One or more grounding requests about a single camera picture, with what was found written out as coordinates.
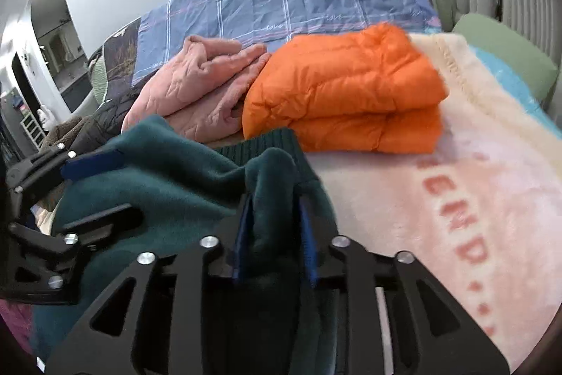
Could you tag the dark green fleece hoodie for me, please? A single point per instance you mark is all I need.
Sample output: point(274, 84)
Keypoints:
point(175, 181)

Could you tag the black quilted jacket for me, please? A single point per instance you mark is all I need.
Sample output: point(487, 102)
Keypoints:
point(105, 124)

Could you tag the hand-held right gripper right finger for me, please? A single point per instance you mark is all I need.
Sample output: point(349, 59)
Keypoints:
point(307, 239)

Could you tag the brown fleece garment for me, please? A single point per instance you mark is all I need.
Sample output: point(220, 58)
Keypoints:
point(66, 131)

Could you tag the orange puffer jacket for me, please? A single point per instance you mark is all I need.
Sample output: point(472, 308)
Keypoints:
point(342, 94)

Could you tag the green pillow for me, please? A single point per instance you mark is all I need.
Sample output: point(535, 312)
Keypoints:
point(505, 50)

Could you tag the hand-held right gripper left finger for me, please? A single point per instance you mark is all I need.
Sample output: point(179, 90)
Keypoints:
point(242, 234)

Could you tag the pink quilted garment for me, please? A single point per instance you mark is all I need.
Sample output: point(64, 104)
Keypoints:
point(197, 94)

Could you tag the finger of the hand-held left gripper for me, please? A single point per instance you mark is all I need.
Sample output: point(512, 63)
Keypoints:
point(105, 219)
point(90, 166)

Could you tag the dark blue cabinet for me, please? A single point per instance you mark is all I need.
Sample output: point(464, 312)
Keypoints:
point(77, 91)

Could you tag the dark red cloth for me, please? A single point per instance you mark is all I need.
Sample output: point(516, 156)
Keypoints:
point(15, 322)

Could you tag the white bear figurine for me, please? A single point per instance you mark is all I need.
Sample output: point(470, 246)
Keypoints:
point(46, 122)

